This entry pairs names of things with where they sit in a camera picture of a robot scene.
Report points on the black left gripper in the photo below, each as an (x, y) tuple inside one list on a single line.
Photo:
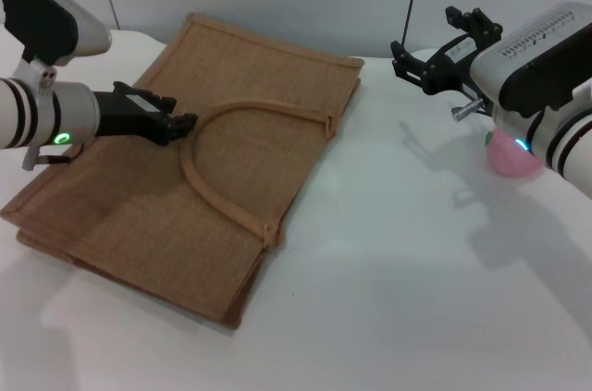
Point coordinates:
[(125, 116)]

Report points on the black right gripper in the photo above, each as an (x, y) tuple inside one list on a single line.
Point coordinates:
[(455, 67)]

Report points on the brown jute handbag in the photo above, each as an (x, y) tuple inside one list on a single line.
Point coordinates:
[(162, 206)]

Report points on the pink peach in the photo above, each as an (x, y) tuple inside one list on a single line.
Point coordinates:
[(509, 160)]

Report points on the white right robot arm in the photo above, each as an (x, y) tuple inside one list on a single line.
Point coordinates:
[(569, 146)]

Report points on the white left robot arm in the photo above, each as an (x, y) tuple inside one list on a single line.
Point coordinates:
[(41, 113)]

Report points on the silver right gripper thumbscrew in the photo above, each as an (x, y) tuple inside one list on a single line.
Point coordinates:
[(467, 110)]

